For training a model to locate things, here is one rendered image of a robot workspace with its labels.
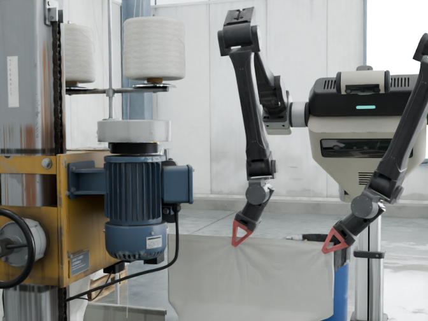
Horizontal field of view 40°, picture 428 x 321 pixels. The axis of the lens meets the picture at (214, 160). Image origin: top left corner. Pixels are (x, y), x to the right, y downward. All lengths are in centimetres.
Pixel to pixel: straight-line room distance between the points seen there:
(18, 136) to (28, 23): 27
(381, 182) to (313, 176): 819
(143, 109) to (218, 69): 148
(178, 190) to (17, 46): 51
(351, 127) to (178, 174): 76
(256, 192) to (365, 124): 54
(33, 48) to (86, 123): 796
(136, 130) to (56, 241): 32
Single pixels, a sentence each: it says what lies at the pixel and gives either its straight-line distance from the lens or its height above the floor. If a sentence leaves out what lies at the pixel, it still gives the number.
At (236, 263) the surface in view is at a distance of 175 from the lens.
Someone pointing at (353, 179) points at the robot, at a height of 121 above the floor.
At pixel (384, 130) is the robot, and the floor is 139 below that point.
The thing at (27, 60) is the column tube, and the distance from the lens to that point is 146.
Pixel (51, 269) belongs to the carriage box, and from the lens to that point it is 145.
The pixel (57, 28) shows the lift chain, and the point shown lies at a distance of 148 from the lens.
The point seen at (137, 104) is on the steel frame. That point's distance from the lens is 1043.
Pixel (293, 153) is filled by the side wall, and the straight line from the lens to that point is 981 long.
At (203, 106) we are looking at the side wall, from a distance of 1022.
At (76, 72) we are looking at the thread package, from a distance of 165.
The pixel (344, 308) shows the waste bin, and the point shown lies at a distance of 405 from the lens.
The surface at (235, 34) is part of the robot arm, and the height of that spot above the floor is 164.
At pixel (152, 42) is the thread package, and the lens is 152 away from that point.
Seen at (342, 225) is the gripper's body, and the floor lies 114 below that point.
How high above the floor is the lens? 139
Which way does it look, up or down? 3 degrees down
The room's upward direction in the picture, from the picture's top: straight up
